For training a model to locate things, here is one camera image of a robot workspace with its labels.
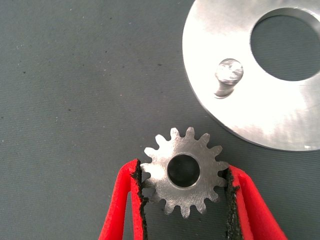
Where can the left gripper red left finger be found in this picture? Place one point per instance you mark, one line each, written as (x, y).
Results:
(117, 200)

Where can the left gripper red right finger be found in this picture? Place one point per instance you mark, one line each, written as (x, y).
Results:
(255, 205)

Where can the small steel planetary gear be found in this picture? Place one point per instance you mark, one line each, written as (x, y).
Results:
(205, 175)

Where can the round metal carrier plate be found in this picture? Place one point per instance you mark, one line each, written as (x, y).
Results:
(250, 112)

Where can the dark grey table cloth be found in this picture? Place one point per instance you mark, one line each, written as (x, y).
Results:
(62, 100)

